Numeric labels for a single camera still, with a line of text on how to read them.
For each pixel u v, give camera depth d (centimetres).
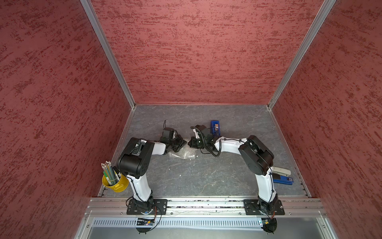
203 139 76
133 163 49
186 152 91
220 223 77
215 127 99
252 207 74
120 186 73
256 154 57
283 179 82
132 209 73
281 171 84
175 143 86
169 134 79
